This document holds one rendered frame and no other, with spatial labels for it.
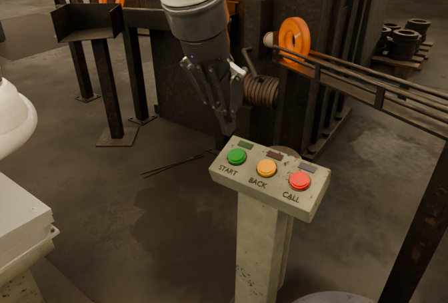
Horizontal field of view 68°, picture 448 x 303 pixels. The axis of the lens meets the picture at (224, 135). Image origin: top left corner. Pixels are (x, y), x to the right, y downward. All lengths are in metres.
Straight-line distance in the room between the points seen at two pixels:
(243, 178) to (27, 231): 0.54
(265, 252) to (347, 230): 0.70
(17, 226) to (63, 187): 0.83
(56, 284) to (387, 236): 1.23
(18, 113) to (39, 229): 0.30
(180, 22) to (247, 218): 0.48
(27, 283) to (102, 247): 0.36
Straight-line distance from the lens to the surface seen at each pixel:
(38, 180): 1.85
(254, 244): 0.84
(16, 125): 1.02
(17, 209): 1.00
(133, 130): 2.05
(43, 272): 1.40
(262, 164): 0.71
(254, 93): 1.32
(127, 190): 1.63
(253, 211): 0.76
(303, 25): 1.16
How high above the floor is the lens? 1.04
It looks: 32 degrees down
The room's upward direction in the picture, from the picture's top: straight up
